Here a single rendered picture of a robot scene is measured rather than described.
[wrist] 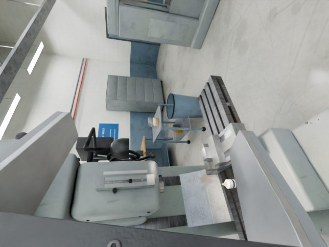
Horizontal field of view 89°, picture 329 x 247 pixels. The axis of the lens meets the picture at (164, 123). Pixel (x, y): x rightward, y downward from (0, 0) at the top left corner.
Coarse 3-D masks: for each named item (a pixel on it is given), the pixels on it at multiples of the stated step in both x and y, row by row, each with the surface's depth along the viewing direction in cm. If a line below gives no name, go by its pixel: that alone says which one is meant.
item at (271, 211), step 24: (240, 144) 9; (240, 168) 9; (264, 168) 7; (240, 192) 9; (264, 192) 7; (288, 192) 6; (264, 216) 6; (288, 216) 5; (264, 240) 6; (288, 240) 5; (312, 240) 5
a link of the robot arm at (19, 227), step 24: (0, 216) 4; (24, 216) 4; (0, 240) 3; (24, 240) 3; (48, 240) 3; (72, 240) 3; (96, 240) 4; (120, 240) 4; (144, 240) 4; (168, 240) 4; (192, 240) 4; (216, 240) 4; (240, 240) 4
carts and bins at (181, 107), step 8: (168, 96) 319; (176, 96) 294; (184, 96) 301; (160, 104) 300; (168, 104) 304; (176, 104) 286; (184, 104) 291; (192, 104) 296; (160, 112) 293; (168, 112) 328; (176, 112) 290; (184, 112) 295; (192, 112) 299; (200, 112) 304; (152, 120) 335; (160, 120) 290; (176, 120) 369; (184, 120) 323; (152, 128) 362; (160, 128) 283; (168, 128) 285; (176, 128) 288; (184, 128) 292; (192, 128) 296; (200, 128) 300; (176, 136) 367
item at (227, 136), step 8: (232, 128) 77; (240, 128) 77; (224, 136) 83; (232, 136) 77; (224, 144) 83; (232, 144) 77; (224, 152) 82; (208, 168) 89; (216, 168) 89; (224, 168) 91
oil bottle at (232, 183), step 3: (225, 180) 79; (228, 180) 77; (231, 180) 77; (234, 180) 77; (222, 183) 77; (225, 183) 77; (228, 183) 76; (231, 183) 76; (234, 183) 76; (228, 186) 76; (231, 186) 76; (234, 186) 76
